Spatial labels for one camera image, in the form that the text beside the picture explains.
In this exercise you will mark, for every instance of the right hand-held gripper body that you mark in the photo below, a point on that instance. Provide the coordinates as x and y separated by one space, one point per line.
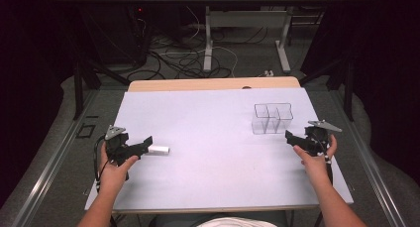
317 137

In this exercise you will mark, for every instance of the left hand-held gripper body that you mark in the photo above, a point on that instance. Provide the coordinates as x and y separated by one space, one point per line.
120 147

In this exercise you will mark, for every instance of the white rectangular block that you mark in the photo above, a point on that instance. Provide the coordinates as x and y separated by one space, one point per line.
158 149

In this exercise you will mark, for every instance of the person's left hand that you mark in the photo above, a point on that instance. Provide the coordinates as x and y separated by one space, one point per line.
114 174

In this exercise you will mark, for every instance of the person's right hand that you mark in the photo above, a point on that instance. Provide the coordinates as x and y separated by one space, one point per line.
315 166

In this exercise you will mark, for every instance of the clear plastic compartment organizer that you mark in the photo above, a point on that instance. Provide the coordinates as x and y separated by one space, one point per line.
271 119

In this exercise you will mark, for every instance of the black metal stand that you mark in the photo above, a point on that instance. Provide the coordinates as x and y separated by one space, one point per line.
343 85
82 85

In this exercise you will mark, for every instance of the white power strip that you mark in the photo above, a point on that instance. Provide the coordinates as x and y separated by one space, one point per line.
268 73

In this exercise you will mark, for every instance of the light wooden table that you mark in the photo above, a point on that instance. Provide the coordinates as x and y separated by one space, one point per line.
211 84

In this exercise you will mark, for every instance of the person's white clothing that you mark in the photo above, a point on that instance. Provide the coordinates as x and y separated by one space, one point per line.
237 222

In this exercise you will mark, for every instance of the black computer tower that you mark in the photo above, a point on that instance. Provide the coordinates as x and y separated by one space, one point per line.
138 32

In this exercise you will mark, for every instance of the black floor outlet frame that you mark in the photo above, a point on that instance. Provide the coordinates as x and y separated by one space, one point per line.
85 131

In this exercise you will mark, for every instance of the metal floor rail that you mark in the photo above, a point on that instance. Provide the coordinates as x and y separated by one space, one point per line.
366 167
49 167

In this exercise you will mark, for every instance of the white metal desk frame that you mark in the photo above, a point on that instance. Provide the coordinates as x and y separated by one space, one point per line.
246 22

